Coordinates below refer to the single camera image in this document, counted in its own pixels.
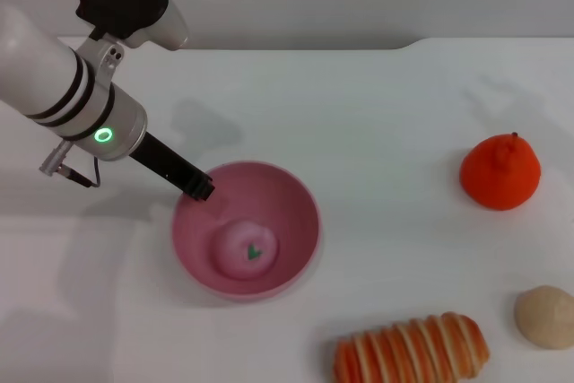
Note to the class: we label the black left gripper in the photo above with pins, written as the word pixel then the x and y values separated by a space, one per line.
pixel 166 161

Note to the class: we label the pink toy peach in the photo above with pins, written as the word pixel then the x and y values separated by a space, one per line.
pixel 242 248

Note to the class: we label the pink plastic bowl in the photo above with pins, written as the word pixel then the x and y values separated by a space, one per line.
pixel 291 208

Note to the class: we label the orange striped bread loaf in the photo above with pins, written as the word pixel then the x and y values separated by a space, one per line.
pixel 412 347

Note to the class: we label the orange toy fruit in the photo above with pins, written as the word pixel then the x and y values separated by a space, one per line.
pixel 500 176

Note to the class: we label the beige round bun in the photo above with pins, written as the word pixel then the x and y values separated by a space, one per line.
pixel 547 318

